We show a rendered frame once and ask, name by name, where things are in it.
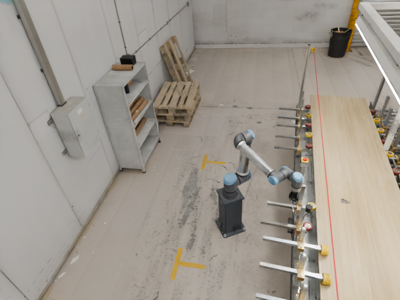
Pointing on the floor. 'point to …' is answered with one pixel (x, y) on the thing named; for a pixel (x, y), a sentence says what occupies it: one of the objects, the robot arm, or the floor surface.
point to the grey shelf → (105, 100)
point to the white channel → (392, 45)
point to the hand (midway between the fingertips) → (292, 202)
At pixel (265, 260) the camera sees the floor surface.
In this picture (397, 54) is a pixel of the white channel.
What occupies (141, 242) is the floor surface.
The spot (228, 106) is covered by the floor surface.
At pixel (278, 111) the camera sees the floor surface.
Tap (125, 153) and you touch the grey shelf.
